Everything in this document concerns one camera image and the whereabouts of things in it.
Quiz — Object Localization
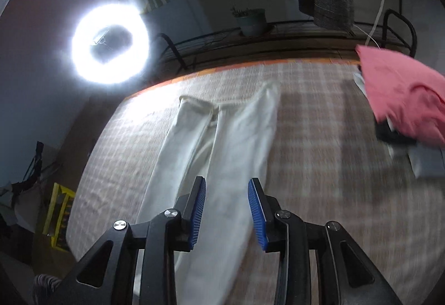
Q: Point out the grey folded cloth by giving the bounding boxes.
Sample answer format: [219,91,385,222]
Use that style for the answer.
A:
[407,143,445,178]

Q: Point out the potted plant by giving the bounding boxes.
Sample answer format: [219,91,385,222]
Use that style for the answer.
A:
[230,6,268,37]

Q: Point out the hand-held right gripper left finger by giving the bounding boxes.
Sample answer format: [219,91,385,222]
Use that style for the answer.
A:
[58,176,207,305]

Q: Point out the black metal bed frame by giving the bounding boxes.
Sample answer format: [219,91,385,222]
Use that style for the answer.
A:
[153,9,418,72]

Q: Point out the white pants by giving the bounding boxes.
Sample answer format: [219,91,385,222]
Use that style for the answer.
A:
[135,82,280,305]

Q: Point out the pink cloth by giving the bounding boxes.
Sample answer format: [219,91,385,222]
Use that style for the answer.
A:
[355,45,445,146]

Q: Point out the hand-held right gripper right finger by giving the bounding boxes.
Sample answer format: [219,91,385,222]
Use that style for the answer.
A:
[248,178,400,305]

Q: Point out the ring light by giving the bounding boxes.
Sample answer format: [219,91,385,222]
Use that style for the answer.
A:
[71,3,151,85]

